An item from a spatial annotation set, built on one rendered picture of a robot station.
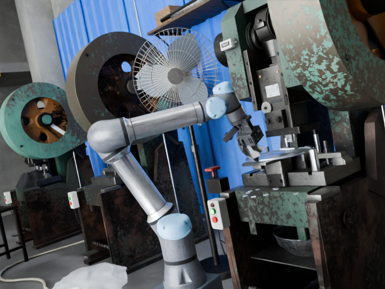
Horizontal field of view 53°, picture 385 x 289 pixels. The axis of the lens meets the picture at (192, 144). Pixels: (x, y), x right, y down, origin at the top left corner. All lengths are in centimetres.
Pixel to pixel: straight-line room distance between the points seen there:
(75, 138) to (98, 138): 320
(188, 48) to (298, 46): 121
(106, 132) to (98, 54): 155
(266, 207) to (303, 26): 78
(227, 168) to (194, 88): 152
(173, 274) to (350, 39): 96
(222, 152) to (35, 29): 401
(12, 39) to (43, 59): 184
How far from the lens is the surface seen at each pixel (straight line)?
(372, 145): 192
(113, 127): 128
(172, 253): 133
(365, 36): 165
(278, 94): 174
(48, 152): 436
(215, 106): 130
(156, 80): 240
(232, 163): 366
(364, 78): 141
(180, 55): 243
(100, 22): 546
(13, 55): 827
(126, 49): 290
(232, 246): 185
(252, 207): 176
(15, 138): 426
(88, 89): 269
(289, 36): 133
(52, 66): 663
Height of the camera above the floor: 98
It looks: 3 degrees down
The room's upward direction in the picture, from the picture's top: 11 degrees counter-clockwise
